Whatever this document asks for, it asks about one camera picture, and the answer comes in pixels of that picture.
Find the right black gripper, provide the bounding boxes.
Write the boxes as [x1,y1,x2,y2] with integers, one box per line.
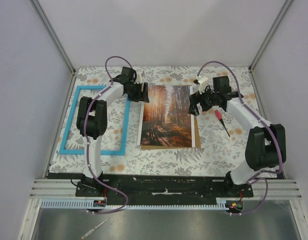
[188,85,219,117]

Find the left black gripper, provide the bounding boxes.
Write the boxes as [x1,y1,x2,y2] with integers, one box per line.
[126,82,149,104]

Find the red handled screwdriver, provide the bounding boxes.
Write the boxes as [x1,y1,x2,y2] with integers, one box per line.
[214,110,231,137]

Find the blue picture frame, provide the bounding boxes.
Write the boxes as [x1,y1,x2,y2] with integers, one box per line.
[59,85,130,156]

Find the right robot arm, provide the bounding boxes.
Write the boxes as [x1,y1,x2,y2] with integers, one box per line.
[188,76,286,197]

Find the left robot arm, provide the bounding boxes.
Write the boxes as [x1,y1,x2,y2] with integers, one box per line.
[76,66,150,197]

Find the autumn forest photo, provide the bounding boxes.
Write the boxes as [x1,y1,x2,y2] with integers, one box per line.
[137,85,196,149]

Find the floral patterned table mat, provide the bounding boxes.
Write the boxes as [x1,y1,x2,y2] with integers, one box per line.
[47,66,259,177]

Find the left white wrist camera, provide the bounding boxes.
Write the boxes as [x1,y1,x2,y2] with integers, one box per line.
[134,72,144,84]

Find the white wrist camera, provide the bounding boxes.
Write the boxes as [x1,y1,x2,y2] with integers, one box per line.
[193,75,210,94]
[134,72,144,84]

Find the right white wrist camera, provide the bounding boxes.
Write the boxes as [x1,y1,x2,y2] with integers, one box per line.
[193,75,210,94]

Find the brown frame backing board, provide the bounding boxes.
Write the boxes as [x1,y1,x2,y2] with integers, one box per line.
[140,116,201,150]

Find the left aluminium corner post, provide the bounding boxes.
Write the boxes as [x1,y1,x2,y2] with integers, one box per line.
[29,0,76,75]

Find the aluminium corner post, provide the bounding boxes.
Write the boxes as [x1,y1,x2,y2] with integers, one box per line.
[248,0,294,73]
[29,0,76,75]

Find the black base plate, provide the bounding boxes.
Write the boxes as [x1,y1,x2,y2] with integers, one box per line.
[48,173,254,206]

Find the right aluminium corner post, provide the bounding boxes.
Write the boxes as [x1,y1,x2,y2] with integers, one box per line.
[248,0,294,73]

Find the aluminium rail bar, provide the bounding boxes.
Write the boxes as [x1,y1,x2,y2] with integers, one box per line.
[30,179,77,199]

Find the light blue cable duct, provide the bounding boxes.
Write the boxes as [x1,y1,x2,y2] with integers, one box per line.
[40,199,230,211]

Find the clear handled screwdriver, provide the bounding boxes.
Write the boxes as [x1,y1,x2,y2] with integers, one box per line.
[81,218,110,240]

